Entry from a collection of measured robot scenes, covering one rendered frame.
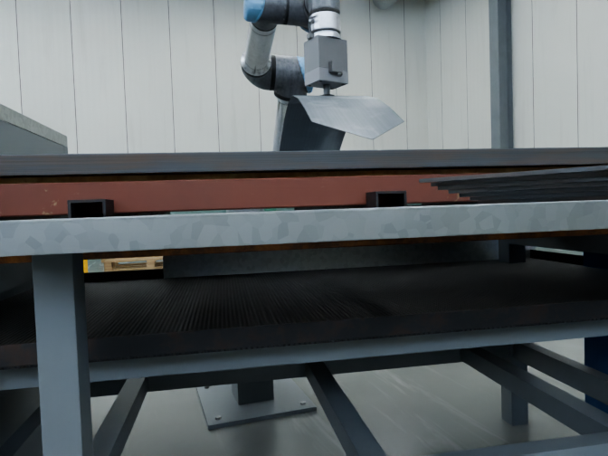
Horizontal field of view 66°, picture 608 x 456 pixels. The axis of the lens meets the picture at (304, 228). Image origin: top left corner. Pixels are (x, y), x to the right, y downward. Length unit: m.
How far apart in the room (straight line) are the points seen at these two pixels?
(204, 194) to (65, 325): 0.29
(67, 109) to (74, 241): 10.96
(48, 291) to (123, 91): 10.88
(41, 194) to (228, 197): 0.27
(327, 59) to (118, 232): 0.82
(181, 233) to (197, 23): 11.57
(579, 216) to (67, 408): 0.58
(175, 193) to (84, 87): 10.74
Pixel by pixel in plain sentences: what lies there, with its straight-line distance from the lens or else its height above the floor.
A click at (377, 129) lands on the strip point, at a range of 0.88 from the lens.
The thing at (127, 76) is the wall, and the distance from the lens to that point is 11.49.
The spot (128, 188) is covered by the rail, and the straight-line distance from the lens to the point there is 0.76.
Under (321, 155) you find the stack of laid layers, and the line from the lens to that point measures 0.77.
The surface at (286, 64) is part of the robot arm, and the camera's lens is 1.64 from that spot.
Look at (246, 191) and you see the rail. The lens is 0.75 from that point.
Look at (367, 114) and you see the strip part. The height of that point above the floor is 0.93.
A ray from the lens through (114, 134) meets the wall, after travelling 11.23.
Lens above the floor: 0.75
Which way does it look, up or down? 2 degrees down
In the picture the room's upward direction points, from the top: 2 degrees counter-clockwise
